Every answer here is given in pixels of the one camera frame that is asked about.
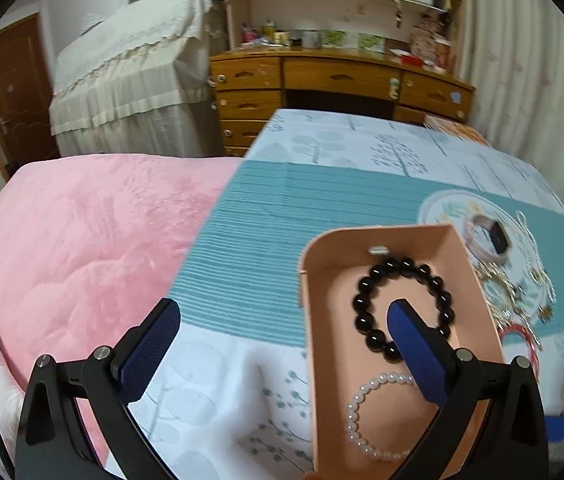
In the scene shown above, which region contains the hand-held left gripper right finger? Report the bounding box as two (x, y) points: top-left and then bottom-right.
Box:
(386, 298), (550, 480)

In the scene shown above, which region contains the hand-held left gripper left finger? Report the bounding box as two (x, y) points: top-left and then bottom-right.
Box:
(14, 297), (183, 480)

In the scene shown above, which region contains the black bead bracelet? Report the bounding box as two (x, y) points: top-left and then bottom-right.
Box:
(352, 256), (455, 363)

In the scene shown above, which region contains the white pearl bracelet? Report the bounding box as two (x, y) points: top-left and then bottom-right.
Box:
(346, 372), (420, 463)

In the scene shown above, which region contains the peach cardboard box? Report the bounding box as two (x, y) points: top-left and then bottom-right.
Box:
(298, 223), (508, 480)

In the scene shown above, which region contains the red string bracelet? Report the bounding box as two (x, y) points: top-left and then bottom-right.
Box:
(499, 322), (543, 353)

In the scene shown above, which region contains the gold chain necklace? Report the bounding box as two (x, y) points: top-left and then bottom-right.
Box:
(477, 260), (530, 331)

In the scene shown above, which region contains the pink band smart watch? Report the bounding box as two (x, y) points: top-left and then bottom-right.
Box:
(464, 212), (513, 263)

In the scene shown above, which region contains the pink blanket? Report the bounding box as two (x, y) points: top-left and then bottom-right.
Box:
(0, 152), (243, 466)

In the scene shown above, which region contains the tree print bed sheet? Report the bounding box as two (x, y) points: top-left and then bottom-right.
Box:
(127, 107), (564, 480)

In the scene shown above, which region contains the orange book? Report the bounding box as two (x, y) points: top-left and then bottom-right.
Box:
(423, 114), (490, 147)

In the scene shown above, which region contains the cream lace piano cover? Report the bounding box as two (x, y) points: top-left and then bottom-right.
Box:
(49, 0), (235, 158)

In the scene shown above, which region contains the brown wooden door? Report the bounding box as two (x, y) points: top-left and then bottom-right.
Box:
(0, 15), (60, 181)

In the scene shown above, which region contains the wooden desk with drawers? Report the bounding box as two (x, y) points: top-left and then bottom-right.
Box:
(209, 45), (478, 158)

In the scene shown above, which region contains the patterned gift box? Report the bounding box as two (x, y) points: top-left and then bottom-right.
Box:
(409, 25), (453, 67)

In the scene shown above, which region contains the cream curtain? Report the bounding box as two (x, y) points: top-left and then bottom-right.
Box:
(454, 0), (564, 241)

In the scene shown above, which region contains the green printed card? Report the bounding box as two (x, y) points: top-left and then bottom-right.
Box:
(323, 30), (358, 51)
(357, 34), (387, 53)

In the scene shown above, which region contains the wooden desk hutch shelf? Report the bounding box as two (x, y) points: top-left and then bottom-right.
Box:
(222, 0), (465, 76)

